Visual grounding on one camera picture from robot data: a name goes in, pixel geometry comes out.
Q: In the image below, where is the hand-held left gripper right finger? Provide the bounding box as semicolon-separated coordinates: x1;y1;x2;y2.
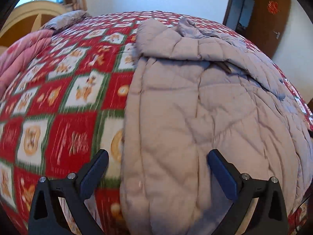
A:
207;149;289;235

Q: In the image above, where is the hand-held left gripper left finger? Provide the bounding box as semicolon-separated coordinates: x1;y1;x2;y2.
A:
28;149;109;235

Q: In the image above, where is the lilac quilted puffer jacket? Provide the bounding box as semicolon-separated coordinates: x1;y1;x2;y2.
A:
119;17;313;235

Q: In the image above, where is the red checked printed bedspread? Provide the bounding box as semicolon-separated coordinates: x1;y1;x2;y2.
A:
0;11;313;235

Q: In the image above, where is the pink floral folded quilt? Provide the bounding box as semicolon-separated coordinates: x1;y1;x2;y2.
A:
0;29;55;96

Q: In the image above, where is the brown wooden door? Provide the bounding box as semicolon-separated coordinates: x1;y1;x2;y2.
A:
249;0;292;59

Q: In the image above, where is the striped pillow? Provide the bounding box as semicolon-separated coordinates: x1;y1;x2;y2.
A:
43;10;92;31

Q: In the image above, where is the cream and wood headboard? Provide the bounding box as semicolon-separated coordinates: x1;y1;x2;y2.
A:
0;0;72;47

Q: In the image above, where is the red paper door decoration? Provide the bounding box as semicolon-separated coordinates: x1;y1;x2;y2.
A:
267;1;279;14

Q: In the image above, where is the dark wooden door frame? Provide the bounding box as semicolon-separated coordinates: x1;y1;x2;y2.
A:
223;0;260;34

